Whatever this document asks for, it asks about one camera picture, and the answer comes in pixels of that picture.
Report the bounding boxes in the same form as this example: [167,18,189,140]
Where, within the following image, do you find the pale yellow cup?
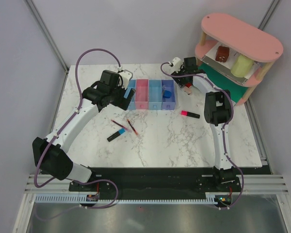
[230,54,254,78]

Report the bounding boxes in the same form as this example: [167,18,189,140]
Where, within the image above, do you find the light blue drawer bin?
[124,80,136,110]
[148,80,162,110]

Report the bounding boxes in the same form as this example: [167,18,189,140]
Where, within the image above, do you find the pink two tier shelf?
[195,13,284,103]

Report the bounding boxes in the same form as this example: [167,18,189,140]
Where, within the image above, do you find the white paper sheet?
[202,42,259,83]

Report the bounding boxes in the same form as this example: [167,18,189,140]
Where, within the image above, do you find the blue capped black highlighter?
[107,128,126,142]

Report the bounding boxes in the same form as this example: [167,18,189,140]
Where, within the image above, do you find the brown box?
[215,46,230,63]

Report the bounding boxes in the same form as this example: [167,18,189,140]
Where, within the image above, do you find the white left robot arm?
[32,70,135,191]

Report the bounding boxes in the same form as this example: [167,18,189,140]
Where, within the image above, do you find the pink capped black highlighter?
[180,110,200,119]

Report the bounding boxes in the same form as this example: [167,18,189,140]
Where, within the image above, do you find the orange capped refill pen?
[127,119,141,139]

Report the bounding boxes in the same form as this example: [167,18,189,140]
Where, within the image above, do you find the green book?
[198,64,248,105]

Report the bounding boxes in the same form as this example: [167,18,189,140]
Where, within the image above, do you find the blue sharpener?
[162,90,172,99]

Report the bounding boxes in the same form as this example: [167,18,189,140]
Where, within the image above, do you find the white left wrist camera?
[118,69,133,89]

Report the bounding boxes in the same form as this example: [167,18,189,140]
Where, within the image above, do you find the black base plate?
[68,166,271,199]

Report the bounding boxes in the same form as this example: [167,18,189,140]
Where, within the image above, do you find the white cable duct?
[34,194,218,205]

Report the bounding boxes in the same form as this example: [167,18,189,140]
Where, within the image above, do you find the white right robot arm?
[169,57,234,170]

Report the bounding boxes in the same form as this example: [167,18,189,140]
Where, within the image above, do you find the purple drawer bin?
[162,80,177,110]

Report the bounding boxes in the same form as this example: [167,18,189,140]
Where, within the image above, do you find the pink eraser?
[181,86,192,95]

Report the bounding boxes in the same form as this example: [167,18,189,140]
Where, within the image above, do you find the pink drawer bin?
[135,79,148,109]

